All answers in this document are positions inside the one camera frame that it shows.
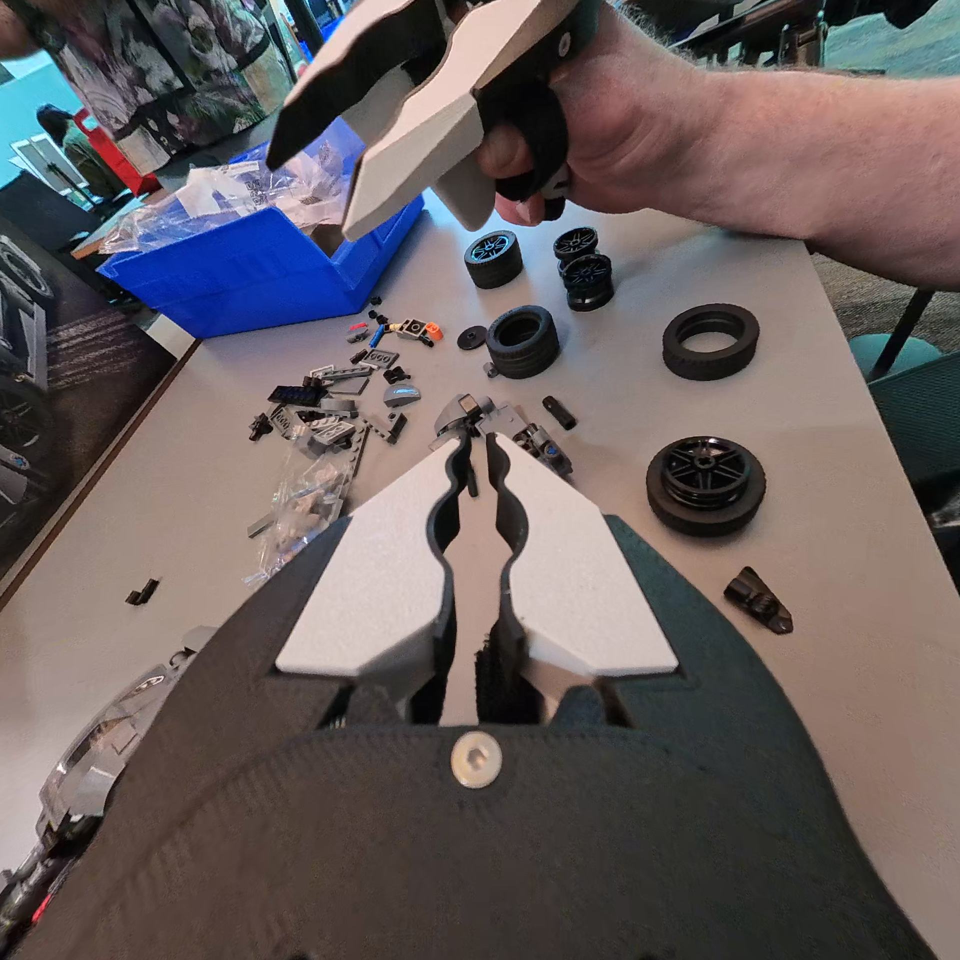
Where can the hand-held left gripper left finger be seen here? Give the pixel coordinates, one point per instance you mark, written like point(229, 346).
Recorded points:
point(367, 585)

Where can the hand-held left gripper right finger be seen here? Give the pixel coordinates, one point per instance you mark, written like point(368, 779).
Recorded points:
point(585, 585)

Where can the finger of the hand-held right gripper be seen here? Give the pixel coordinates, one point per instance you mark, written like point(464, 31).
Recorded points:
point(420, 165)
point(360, 45)

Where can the dark grey lego subassembly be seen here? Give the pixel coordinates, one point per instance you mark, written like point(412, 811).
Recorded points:
point(541, 448)

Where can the grey curved lego subassembly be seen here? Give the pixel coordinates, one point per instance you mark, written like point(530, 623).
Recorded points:
point(469, 412)

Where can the person's right forearm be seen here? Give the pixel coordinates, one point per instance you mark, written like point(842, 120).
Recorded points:
point(840, 165)

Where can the clear bag of lego pieces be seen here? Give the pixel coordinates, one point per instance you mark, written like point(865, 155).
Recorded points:
point(315, 510)

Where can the small black lego wheel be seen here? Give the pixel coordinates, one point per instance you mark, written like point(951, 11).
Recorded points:
point(589, 283)
point(493, 260)
point(576, 244)

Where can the large black lego wheel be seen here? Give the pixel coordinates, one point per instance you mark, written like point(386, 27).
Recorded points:
point(705, 486)

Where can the black angled lego piece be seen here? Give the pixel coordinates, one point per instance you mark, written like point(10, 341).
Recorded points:
point(757, 600)

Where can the black lego pin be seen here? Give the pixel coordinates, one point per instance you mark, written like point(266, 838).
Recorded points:
point(559, 412)

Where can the black round lego disc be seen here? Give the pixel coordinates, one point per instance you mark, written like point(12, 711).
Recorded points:
point(471, 337)

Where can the pile of small lego pieces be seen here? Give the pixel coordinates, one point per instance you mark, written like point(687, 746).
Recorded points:
point(337, 405)

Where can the small black lego clip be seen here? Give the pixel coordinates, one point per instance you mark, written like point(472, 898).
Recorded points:
point(142, 591)

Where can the grey lego car model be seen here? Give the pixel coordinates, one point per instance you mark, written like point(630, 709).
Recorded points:
point(97, 742)

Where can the dark lego set box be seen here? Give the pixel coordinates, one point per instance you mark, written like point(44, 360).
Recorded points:
point(60, 360)

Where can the person's right hand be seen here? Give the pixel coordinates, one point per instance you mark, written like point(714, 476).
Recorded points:
point(637, 127)

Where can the crumpled clear plastic bags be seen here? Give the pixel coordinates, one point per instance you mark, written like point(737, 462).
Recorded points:
point(225, 195)

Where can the empty black rubber tire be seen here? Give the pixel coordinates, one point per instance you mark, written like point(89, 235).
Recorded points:
point(679, 352)
point(523, 341)

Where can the blue plastic bin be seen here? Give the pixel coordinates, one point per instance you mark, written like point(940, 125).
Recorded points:
point(240, 277)

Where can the red box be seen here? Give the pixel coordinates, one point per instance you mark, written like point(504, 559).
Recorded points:
point(127, 161)

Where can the teal chair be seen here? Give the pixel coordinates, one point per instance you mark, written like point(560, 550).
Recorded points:
point(915, 405)

